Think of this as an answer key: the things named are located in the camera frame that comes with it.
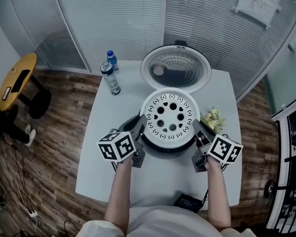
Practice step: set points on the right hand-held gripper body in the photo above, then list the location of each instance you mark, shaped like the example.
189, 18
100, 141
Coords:
224, 148

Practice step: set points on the yellow artificial flower bunch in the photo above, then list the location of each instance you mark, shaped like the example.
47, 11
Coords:
213, 120

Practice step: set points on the person's light clothing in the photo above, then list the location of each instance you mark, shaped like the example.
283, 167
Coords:
167, 222

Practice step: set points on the blue capped drink bottle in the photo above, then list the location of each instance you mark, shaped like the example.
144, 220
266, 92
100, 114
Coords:
112, 60

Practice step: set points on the clear water bottle black cap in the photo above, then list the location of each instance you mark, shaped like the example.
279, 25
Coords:
111, 79

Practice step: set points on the black box device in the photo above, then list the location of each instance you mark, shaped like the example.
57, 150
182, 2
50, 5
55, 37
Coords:
187, 202

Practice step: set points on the white paper notice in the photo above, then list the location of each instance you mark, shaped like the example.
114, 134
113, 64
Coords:
257, 4

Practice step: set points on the black tablet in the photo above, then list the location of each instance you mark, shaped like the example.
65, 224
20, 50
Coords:
20, 81

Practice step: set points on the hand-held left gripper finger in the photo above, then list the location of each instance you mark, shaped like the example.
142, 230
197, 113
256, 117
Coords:
142, 123

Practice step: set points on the white perforated steamer tray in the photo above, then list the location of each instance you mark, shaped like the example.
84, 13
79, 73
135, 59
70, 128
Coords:
170, 117

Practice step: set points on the white and black rice cooker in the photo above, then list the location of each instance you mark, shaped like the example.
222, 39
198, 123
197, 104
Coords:
175, 65

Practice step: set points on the black metal rack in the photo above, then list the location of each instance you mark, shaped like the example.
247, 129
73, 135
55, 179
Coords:
289, 171

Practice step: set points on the white power strip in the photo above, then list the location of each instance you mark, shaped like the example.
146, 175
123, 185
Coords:
33, 213

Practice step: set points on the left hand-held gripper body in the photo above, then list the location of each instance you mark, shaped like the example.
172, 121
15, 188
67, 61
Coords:
117, 146

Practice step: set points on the small white labelled card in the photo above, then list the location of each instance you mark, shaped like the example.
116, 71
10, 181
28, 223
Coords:
5, 94

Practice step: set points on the round yellow side table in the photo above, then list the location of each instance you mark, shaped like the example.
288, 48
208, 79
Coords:
17, 80

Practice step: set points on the person's left forearm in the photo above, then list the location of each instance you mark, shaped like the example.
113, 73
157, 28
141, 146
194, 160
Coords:
119, 191

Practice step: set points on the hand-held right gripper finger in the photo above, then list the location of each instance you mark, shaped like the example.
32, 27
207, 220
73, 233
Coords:
198, 127

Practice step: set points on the person's right forearm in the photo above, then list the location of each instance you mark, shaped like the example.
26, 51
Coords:
218, 194

